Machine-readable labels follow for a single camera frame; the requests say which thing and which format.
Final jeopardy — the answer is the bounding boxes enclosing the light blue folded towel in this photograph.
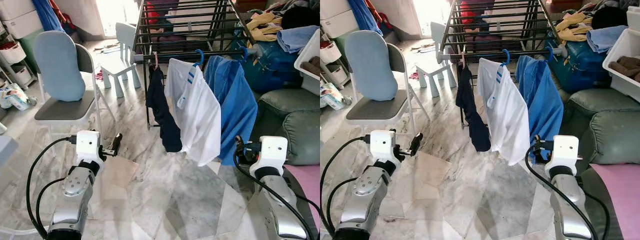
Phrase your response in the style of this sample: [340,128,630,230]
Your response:
[276,25,320,54]
[586,25,630,54]

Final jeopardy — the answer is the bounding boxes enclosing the green leather sofa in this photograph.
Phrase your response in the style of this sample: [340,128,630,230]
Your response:
[248,89,321,166]
[559,89,640,166]

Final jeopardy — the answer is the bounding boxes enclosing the black cloth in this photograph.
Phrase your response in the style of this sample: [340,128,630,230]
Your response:
[280,5,321,31]
[591,6,630,30]

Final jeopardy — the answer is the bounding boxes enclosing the blue-grey cushion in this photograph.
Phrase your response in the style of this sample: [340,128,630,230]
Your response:
[345,30,398,102]
[34,31,87,103]

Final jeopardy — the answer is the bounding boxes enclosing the white printed bag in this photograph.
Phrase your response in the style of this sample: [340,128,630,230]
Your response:
[0,82,38,111]
[320,82,353,111]

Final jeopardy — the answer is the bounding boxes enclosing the white shirt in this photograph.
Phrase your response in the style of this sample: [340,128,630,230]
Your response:
[165,58,222,167]
[477,57,531,166]

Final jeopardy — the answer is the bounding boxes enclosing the black metal drying rack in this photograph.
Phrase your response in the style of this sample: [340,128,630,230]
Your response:
[131,0,261,131]
[437,0,568,126]

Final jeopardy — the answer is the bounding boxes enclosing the red garment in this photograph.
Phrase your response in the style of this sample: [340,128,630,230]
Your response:
[145,1,162,26]
[459,0,476,25]

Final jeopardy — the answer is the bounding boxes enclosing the light blue child chair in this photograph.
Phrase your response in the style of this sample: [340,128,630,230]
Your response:
[100,22,142,99]
[416,21,458,98]

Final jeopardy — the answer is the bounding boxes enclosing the blue plastic laundry basket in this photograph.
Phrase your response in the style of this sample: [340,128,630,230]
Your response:
[545,40,613,92]
[229,40,303,93]

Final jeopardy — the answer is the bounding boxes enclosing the blue shirt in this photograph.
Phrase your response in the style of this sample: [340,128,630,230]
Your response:
[515,55,565,163]
[204,56,259,166]

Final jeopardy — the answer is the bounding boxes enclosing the white plastic bin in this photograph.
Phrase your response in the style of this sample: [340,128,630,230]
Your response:
[294,29,321,96]
[602,27,640,103]

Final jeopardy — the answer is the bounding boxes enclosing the navy garment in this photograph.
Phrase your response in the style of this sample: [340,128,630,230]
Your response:
[455,65,492,152]
[146,65,183,153]

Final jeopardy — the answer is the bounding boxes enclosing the grey folding chair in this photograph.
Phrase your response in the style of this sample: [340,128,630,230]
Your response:
[345,30,431,136]
[32,31,117,143]

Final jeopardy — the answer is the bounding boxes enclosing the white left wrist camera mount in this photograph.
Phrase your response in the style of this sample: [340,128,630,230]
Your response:
[369,130,398,163]
[75,130,104,166]

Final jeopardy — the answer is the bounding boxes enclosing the blue hanging cloth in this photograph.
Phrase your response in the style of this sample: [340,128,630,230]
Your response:
[347,0,383,36]
[32,0,66,33]

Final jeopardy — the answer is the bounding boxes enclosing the brown folded cloth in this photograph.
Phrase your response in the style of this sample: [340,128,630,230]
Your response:
[301,56,321,76]
[607,56,640,82]

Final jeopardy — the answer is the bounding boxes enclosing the white storage trolley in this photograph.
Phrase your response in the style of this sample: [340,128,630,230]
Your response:
[320,40,351,88]
[0,40,36,91]

